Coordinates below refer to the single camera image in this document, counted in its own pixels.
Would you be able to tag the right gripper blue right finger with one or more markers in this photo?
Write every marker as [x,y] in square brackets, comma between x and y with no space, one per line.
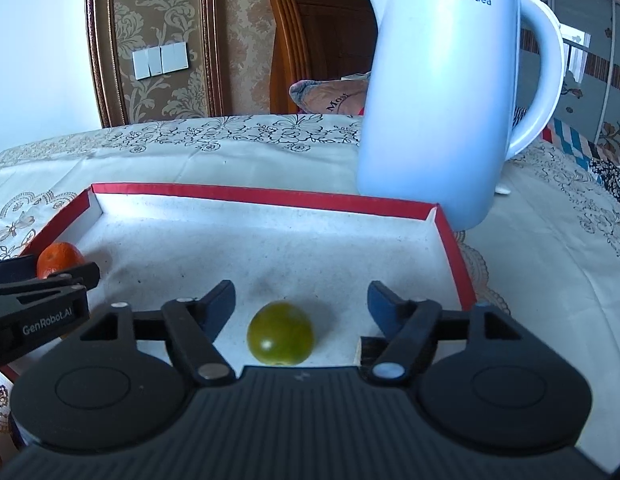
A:
[409,329]

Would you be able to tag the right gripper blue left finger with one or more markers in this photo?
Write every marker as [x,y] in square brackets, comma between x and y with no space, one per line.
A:
[192,326]

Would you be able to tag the small orange tangerine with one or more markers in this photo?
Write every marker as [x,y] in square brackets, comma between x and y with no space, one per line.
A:
[57,257]

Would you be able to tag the green tomato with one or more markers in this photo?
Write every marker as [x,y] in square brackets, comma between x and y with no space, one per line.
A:
[280,334]

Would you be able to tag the dark sugarcane piece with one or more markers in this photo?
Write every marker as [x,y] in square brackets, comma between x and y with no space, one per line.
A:
[369,349]

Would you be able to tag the red shallow box tray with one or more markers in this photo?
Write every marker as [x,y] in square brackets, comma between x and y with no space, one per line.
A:
[154,242]

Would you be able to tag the floral lace tablecloth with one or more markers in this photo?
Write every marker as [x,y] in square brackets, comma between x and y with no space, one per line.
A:
[549,259]

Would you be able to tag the patterned pillow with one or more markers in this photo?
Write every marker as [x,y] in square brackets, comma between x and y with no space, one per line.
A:
[343,96]

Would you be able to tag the white electric kettle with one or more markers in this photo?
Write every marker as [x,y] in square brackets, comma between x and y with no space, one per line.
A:
[457,88]

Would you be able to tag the striped colourful bedding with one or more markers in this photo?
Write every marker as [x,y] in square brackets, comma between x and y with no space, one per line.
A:
[575,165]

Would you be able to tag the sliding glass wardrobe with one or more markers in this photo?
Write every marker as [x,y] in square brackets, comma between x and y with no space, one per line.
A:
[590,97]

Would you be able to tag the white wall switch panel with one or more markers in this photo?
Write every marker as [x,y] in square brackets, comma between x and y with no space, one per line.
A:
[157,61]

